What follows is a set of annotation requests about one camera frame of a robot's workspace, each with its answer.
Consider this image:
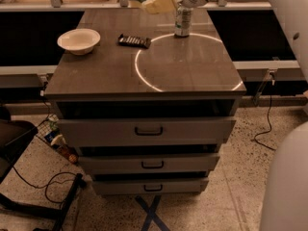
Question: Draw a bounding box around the top grey drawer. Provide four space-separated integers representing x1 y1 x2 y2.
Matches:
58 117 235 147

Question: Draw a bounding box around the grey drawer cabinet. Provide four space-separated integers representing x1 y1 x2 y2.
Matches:
45 9 245 182

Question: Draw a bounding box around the middle grey drawer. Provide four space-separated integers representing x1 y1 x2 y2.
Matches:
79 153 219 175

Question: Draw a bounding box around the dark snack bar wrapper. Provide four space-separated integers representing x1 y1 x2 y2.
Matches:
117 34 151 49

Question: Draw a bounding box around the black chair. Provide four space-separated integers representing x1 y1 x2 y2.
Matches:
0 106 85 231

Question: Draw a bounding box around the black power adapter cable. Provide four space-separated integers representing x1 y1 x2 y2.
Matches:
250 72 277 152

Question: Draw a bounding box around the wire basket with items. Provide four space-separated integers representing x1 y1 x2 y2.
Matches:
38 115 79 165

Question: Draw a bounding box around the bottom grey drawer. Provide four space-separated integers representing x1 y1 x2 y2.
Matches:
91 177 209 195

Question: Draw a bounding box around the white paper bowl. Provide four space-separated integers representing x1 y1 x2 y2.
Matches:
57 28 100 55

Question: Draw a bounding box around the black cable on floor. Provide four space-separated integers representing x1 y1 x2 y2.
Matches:
13 166 80 205

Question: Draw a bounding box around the green soda can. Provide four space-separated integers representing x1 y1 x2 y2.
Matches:
174 5 193 38

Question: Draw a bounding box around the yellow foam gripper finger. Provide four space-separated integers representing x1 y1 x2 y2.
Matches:
141 0 177 14

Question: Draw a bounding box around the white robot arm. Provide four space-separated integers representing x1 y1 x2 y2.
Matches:
143 0 308 231

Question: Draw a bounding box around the grey drawer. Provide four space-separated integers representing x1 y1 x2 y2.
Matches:
91 177 209 195
79 153 219 175
58 117 235 147

